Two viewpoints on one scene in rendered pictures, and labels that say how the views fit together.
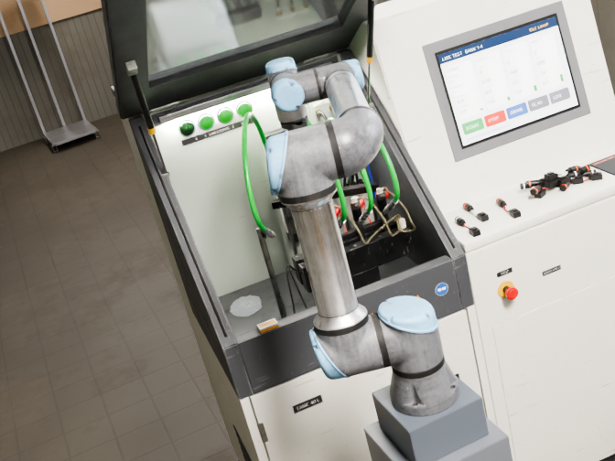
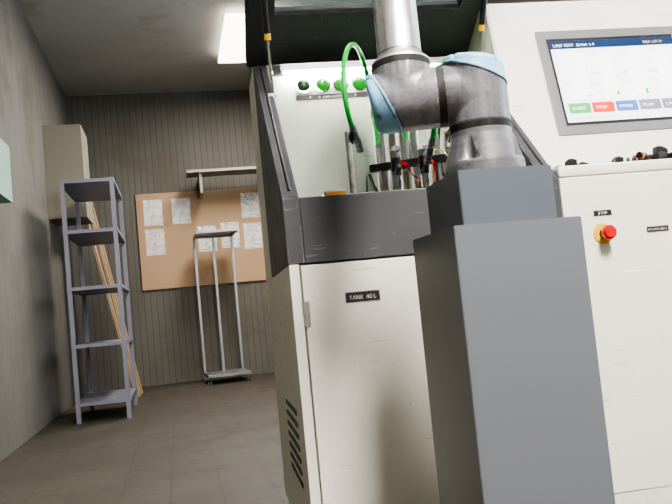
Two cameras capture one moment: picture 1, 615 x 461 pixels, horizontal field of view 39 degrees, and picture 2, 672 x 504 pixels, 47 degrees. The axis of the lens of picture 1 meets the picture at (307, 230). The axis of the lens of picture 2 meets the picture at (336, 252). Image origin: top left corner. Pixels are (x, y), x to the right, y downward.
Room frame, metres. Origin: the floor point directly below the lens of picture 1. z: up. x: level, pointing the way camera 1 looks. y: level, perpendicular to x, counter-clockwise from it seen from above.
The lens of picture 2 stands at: (0.10, 0.02, 0.68)
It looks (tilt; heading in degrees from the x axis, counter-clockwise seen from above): 4 degrees up; 5
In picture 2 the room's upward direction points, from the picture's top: 6 degrees counter-clockwise
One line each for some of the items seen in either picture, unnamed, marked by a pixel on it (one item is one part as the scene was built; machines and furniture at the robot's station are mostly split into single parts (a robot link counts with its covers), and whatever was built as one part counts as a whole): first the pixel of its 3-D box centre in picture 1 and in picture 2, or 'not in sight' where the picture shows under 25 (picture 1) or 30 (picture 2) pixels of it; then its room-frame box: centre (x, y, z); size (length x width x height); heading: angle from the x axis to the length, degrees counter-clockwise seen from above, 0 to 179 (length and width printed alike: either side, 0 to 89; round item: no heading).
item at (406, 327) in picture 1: (407, 331); (472, 90); (1.58, -0.15, 1.07); 0.13 x 0.12 x 0.14; 89
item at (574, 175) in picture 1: (560, 177); (670, 154); (2.28, -0.75, 1.01); 0.23 x 0.11 x 0.06; 104
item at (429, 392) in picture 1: (420, 376); (482, 150); (1.58, -0.16, 0.95); 0.15 x 0.15 x 0.10
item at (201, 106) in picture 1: (247, 91); (365, 65); (2.50, 0.07, 1.43); 0.54 x 0.03 x 0.02; 104
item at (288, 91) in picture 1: (293, 90); not in sight; (2.01, -0.05, 1.52); 0.11 x 0.11 x 0.08; 89
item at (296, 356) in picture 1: (351, 322); (425, 221); (2.01, -0.05, 0.87); 0.62 x 0.04 x 0.16; 104
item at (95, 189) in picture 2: not in sight; (101, 300); (6.21, 2.47, 0.92); 0.94 x 0.40 x 1.84; 17
